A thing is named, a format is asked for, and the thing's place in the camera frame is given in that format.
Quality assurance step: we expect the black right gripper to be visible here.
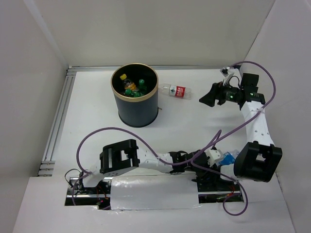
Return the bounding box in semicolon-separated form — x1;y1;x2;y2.
199;79;243;107

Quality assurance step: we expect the clear bottle red label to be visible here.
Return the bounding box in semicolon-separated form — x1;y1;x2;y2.
159;83;192;100

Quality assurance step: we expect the clear bottle blue label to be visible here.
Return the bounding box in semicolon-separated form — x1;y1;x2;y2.
219;150;240;166

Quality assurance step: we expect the small green bottle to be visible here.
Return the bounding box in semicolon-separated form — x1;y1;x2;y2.
124;89;141;98

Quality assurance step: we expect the clear bottle yellow cap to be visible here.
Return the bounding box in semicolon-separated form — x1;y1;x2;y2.
120;74;138;92

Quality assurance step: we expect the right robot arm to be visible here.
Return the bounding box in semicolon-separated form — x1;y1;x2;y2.
199;69;282;190

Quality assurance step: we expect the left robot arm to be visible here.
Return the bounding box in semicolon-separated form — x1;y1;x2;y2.
68;139;215;195

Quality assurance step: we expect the black bin gold rim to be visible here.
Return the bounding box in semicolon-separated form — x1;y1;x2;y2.
110;63;158;128

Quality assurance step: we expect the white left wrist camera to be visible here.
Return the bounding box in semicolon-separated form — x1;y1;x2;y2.
205;149;224;167

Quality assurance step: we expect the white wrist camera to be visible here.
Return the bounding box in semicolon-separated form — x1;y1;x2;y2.
220;67;234;86
205;149;224;167

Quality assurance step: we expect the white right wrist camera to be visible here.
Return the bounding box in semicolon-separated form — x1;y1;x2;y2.
220;67;234;86

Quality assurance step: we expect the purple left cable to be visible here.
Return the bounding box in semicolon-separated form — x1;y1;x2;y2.
76;127;223;178

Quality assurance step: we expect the aluminium frame rail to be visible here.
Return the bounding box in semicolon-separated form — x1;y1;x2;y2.
37;65;240;177

